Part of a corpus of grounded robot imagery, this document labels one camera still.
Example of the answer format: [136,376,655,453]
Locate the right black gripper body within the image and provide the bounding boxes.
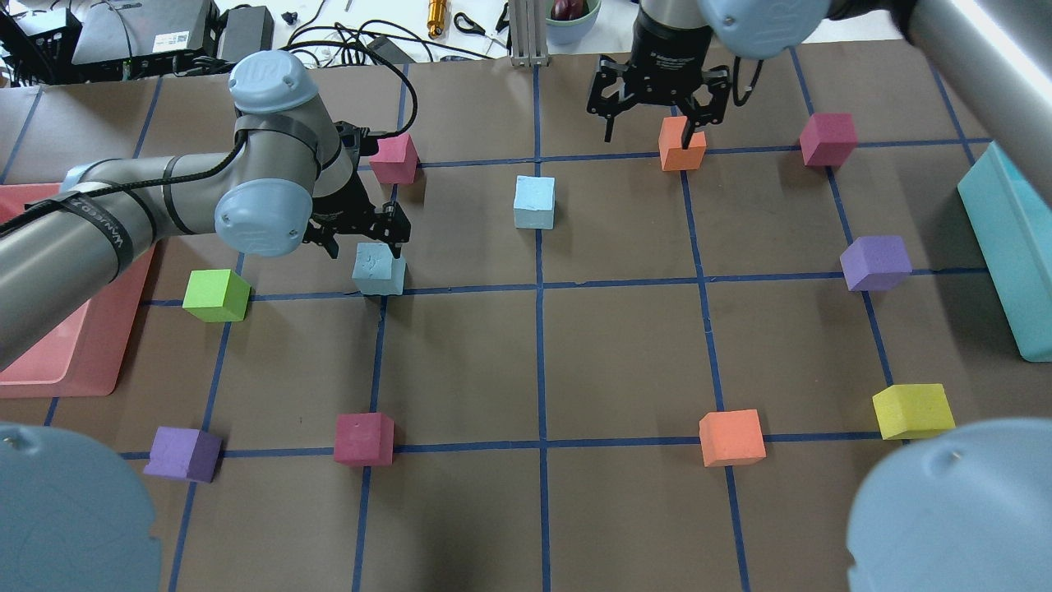
[629,16,713,104]

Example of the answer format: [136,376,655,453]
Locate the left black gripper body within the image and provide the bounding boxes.
[311,151,376,234]

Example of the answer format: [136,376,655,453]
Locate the light blue block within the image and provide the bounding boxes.
[352,243,408,295]
[512,175,557,231]

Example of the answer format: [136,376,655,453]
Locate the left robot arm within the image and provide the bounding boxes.
[1,50,411,591]

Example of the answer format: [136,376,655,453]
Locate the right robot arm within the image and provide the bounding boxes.
[587,1,1050,591]

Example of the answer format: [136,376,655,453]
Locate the left far crimson block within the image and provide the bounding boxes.
[369,132,418,185]

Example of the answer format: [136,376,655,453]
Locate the crimson block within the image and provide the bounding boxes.
[369,132,418,185]
[800,113,858,166]
[332,412,395,467]

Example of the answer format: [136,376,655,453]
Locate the green bowl with fruit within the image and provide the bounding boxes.
[544,1,602,46]

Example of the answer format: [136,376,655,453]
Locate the far orange block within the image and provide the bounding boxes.
[658,116,708,172]

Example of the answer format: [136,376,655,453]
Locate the orange block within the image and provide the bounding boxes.
[658,116,708,172]
[699,409,767,468]

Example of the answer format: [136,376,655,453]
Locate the green block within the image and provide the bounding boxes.
[182,269,251,323]

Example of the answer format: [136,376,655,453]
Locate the right far crimson block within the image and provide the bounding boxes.
[800,113,858,166]

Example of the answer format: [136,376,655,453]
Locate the black scissors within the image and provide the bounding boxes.
[452,2,510,38]

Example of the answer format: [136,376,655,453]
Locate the brass cylinder tool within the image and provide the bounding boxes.
[426,0,448,39]

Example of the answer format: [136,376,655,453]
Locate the near crimson block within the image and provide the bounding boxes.
[332,412,395,467]

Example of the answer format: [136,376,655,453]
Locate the right purple block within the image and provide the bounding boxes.
[839,234,913,292]

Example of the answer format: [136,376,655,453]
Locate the purple block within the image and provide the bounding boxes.
[839,234,913,292]
[143,426,223,483]

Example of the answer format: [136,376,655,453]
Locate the left purple block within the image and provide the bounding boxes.
[143,426,223,483]

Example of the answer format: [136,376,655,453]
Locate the pink plastic bin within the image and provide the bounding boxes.
[2,193,155,399]

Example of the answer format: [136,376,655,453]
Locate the black electronics box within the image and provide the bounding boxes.
[72,1,220,67]

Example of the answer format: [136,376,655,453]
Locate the cyan plastic bin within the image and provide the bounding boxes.
[957,142,1051,363]

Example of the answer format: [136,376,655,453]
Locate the near orange block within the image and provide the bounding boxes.
[699,409,767,468]

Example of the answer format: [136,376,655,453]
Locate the yellow block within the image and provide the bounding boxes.
[871,383,957,441]

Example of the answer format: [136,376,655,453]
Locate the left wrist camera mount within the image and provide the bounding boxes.
[332,121,382,169]

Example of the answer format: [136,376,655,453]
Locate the aluminium frame post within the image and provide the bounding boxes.
[507,0,550,67]

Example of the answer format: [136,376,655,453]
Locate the black cables bundle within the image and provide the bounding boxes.
[282,16,494,70]

